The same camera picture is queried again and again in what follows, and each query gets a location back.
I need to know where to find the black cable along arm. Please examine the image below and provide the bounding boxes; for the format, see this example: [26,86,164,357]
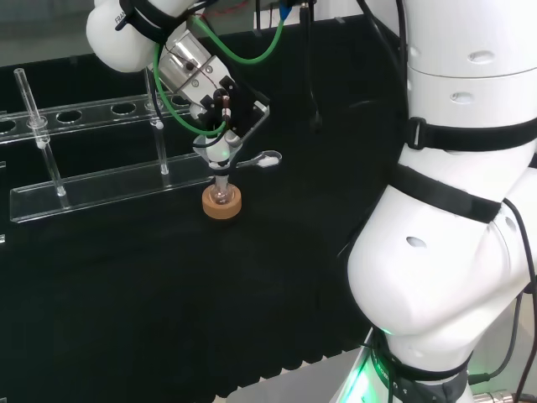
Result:
[356,0,411,92]

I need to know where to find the black bench cloth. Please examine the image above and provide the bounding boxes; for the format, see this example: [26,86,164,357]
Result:
[0,14,410,400]

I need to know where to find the round-bottom glass flask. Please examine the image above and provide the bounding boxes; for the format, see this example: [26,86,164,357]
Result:
[209,174,235,207]

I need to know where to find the pale board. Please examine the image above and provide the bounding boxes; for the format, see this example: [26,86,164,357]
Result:
[214,347,373,403]

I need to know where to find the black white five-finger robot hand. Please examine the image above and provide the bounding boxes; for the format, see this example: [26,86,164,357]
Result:
[187,74,272,174]

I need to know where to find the cork ring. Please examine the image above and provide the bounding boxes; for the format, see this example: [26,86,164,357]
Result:
[201,186,243,221]

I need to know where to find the clear funnel stand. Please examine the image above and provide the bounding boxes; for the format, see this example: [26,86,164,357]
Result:
[0,66,223,225]

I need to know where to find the green cable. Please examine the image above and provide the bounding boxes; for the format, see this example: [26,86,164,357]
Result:
[153,0,288,138]

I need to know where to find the black cable at arm base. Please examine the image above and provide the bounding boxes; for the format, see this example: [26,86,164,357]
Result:
[467,197,537,403]

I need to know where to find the clear weighing funnel with powder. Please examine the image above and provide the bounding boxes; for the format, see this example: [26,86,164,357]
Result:
[235,149,283,170]

